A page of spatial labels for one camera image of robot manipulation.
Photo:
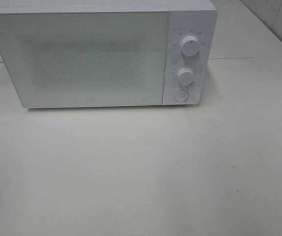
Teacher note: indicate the round white door button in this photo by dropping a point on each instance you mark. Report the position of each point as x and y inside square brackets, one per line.
[181, 96]

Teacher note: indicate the white microwave knob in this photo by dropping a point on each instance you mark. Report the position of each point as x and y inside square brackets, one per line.
[185, 76]
[190, 45]

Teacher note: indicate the white microwave door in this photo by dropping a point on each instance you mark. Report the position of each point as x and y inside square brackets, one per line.
[85, 59]

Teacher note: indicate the white microwave oven body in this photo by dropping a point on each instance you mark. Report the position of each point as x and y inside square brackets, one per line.
[186, 17]

